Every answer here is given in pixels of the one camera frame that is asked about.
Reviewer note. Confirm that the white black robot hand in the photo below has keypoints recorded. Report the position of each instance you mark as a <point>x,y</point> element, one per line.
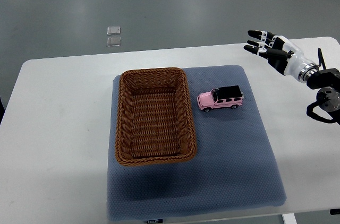
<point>281,54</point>

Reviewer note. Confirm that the pink toy car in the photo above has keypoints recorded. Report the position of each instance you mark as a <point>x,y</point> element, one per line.
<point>222,97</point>

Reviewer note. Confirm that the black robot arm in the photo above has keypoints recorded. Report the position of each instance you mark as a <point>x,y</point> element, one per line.
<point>327,98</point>

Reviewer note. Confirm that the brown wicker basket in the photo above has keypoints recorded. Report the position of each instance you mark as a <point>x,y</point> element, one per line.
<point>154,122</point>

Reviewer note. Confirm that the blue quilted mat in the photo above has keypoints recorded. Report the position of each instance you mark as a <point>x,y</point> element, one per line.
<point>234,168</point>

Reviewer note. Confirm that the white table leg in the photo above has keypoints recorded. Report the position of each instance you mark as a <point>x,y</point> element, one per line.
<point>289,218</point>

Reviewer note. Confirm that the lower floor socket plate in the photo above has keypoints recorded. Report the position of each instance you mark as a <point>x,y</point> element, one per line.
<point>113,41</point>

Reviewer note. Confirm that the floor socket plate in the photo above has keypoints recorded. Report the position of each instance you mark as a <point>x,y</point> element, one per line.
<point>113,41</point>
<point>113,30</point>

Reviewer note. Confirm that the upper floor socket plate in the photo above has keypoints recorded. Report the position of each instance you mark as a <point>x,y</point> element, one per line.
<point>113,30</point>

